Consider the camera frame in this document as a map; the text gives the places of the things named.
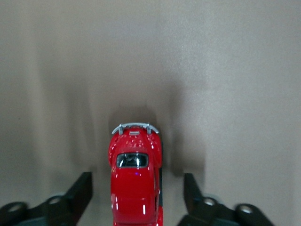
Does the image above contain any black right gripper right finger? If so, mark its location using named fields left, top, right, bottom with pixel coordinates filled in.
left=178, top=173, right=276, bottom=226

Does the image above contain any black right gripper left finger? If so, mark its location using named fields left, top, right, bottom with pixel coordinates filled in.
left=0, top=171, right=93, bottom=226

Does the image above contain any red beetle toy car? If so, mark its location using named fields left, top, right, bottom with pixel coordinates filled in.
left=107, top=121, right=165, bottom=226

